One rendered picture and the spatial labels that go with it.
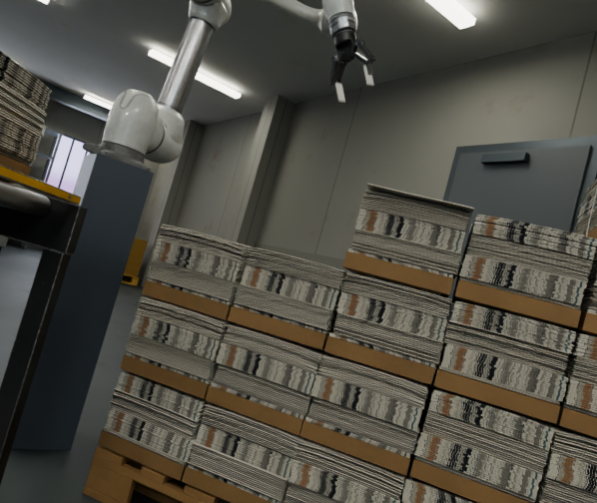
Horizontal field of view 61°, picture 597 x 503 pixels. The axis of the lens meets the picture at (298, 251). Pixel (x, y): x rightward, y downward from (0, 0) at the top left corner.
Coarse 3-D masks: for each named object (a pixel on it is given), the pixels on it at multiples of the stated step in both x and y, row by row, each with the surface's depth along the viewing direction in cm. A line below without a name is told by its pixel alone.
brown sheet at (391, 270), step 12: (348, 252) 136; (348, 264) 136; (360, 264) 135; (372, 264) 134; (384, 264) 133; (396, 264) 132; (384, 276) 133; (396, 276) 132; (408, 276) 131; (420, 276) 131; (432, 276) 130; (444, 276) 129; (432, 288) 130; (444, 288) 129
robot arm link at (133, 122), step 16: (128, 96) 178; (144, 96) 179; (112, 112) 177; (128, 112) 175; (144, 112) 178; (112, 128) 175; (128, 128) 175; (144, 128) 178; (160, 128) 188; (128, 144) 176; (144, 144) 180
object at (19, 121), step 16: (0, 64) 96; (16, 64) 100; (0, 80) 98; (16, 80) 102; (32, 80) 106; (0, 96) 97; (16, 96) 102; (32, 96) 108; (48, 96) 113; (0, 112) 99; (16, 112) 103; (32, 112) 108; (0, 128) 100; (16, 128) 104; (32, 128) 110; (0, 144) 101; (16, 144) 106; (32, 144) 111; (16, 160) 108; (32, 160) 112
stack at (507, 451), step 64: (192, 256) 149; (256, 256) 144; (192, 320) 146; (320, 320) 136; (384, 320) 132; (512, 320) 124; (128, 384) 150; (256, 384) 139; (320, 384) 134; (384, 384) 129; (512, 384) 122; (192, 448) 141; (256, 448) 137; (320, 448) 132; (384, 448) 128; (448, 448) 123; (512, 448) 120
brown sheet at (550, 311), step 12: (456, 288) 128; (468, 288) 127; (480, 288) 126; (492, 288) 125; (480, 300) 126; (492, 300) 125; (504, 300) 124; (516, 300) 124; (528, 300) 123; (540, 300) 122; (528, 312) 123; (540, 312) 122; (552, 312) 121; (564, 312) 120; (576, 312) 120; (576, 324) 119
